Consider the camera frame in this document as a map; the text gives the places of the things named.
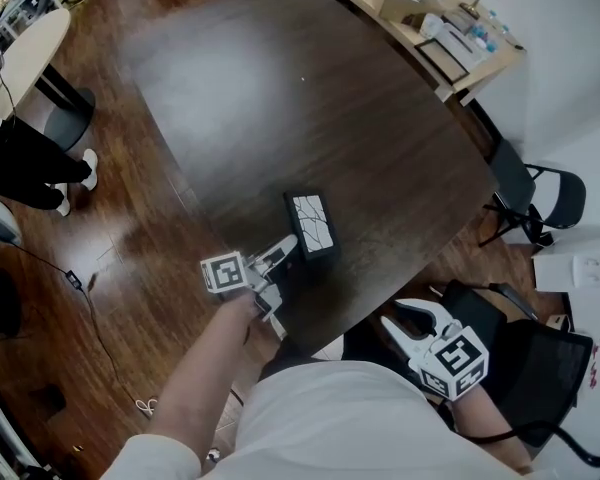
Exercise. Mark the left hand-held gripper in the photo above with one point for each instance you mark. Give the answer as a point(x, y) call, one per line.
point(225, 274)

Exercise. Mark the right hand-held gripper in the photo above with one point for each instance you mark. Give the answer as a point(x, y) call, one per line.
point(452, 363)

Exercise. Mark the black picture frame white print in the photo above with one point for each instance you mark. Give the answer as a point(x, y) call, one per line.
point(312, 225)

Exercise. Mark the person's left forearm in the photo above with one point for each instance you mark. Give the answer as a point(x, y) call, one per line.
point(205, 363)

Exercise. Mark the person's right forearm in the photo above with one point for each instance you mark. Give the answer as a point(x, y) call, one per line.
point(485, 423)

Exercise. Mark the black mesh office chair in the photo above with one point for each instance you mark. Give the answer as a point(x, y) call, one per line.
point(530, 363)

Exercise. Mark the person's white shirt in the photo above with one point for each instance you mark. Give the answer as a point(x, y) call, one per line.
point(330, 418)

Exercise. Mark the white carton box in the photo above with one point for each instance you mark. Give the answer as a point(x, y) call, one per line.
point(580, 265)

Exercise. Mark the black folding chair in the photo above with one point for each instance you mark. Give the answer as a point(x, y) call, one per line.
point(525, 183)

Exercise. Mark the black power adapter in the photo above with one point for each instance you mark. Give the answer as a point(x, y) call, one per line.
point(73, 278)

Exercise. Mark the light wooden desk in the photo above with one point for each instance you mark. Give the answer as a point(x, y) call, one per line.
point(410, 33)

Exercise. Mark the white paper box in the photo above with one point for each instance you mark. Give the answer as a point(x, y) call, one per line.
point(462, 43)

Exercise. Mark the black stool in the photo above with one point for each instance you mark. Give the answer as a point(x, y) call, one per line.
point(0, 303)

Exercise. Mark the cluster of clear water bottles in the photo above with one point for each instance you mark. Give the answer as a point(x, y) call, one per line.
point(486, 30)

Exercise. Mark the brass desk ornament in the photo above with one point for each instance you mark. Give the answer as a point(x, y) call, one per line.
point(471, 4)

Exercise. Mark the round beige table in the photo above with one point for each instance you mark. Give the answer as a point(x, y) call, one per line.
point(27, 53)

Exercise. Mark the thin black frame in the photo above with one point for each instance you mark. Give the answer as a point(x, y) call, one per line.
point(442, 63)

